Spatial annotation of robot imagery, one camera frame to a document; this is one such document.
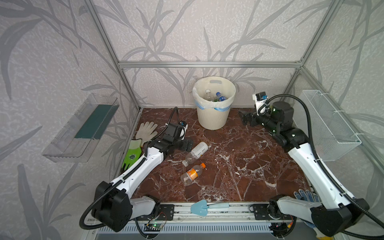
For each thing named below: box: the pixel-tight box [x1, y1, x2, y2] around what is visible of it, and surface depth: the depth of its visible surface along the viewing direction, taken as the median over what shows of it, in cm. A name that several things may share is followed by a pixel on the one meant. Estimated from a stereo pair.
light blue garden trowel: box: [190, 199, 230, 216], surface depth 76 cm
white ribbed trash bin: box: [192, 76, 236, 131], surface depth 103 cm
